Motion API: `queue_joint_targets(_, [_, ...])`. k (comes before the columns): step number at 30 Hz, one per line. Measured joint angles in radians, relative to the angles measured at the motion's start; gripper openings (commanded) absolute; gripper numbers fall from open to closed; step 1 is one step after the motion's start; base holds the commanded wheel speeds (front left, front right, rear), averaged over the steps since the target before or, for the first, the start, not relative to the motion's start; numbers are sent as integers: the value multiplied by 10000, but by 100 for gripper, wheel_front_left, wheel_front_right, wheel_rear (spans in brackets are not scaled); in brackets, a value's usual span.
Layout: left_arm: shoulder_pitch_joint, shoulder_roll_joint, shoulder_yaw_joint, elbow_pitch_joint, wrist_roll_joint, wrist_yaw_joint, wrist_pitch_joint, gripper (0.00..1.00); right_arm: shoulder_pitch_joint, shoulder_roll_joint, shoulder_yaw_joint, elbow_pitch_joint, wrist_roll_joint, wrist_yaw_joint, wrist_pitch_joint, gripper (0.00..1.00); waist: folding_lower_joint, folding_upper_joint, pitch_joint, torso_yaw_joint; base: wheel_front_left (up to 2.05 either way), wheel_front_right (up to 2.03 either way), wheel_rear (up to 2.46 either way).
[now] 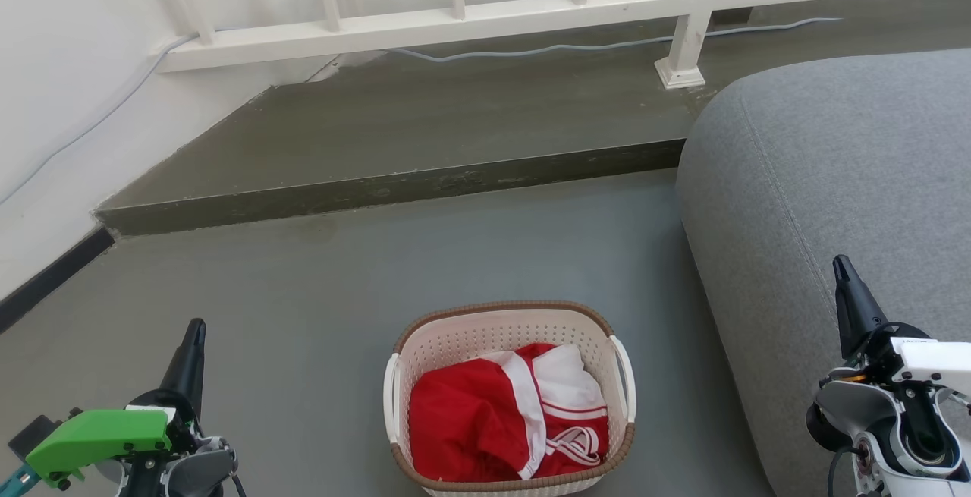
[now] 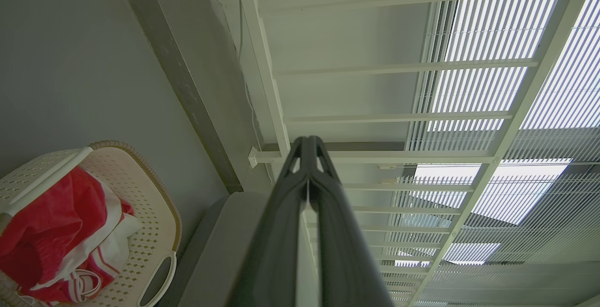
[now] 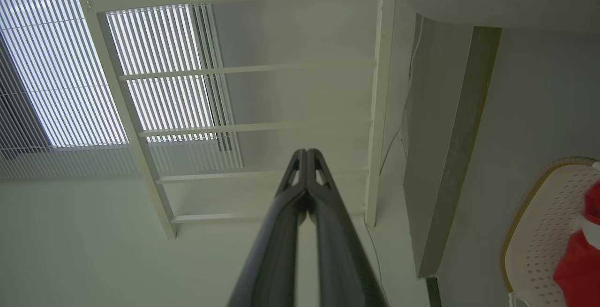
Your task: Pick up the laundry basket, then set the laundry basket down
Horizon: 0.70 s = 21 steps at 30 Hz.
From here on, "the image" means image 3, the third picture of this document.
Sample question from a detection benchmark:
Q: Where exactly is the cream perforated laundry basket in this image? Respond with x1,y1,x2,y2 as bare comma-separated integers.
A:
500,157,600,307

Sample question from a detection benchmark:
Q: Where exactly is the white ladder-like rack frame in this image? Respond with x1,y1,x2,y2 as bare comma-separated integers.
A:
70,0,399,240

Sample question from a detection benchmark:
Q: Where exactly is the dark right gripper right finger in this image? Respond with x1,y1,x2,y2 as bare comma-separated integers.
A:
307,149,389,307

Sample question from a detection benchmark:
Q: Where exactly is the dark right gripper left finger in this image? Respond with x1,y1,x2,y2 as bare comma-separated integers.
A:
227,149,308,307

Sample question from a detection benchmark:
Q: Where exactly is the red and white garment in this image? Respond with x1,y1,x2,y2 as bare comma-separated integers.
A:
553,180,600,307

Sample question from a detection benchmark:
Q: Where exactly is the thin white wall cable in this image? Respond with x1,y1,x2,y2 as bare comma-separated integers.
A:
363,16,425,307

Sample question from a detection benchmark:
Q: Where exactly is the white slatted window blind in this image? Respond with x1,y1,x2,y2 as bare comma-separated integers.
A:
0,0,244,181

